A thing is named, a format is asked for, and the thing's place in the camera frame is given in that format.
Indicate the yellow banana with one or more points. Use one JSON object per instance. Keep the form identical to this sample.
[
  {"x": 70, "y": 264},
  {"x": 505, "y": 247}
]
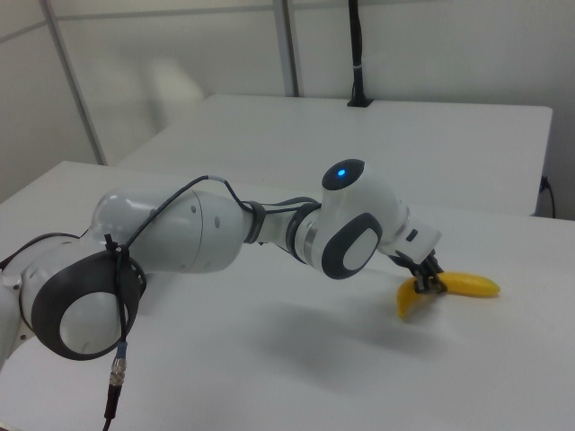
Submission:
[{"x": 471, "y": 285}]

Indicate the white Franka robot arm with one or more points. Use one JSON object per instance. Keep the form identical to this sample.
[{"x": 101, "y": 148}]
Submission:
[{"x": 202, "y": 233}]

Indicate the black stand with white band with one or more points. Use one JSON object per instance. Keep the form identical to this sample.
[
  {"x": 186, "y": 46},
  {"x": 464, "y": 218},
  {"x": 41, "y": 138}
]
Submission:
[{"x": 358, "y": 54}]

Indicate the dark robot gripper body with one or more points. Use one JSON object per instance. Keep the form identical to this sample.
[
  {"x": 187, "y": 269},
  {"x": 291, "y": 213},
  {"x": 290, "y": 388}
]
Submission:
[{"x": 413, "y": 235}]

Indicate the white adjoining table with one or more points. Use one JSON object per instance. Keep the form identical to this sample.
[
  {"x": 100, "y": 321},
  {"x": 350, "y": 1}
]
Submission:
[{"x": 359, "y": 143}]

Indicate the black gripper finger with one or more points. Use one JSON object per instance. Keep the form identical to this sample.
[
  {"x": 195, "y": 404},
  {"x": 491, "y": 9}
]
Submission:
[
  {"x": 436, "y": 262},
  {"x": 424, "y": 285}
]

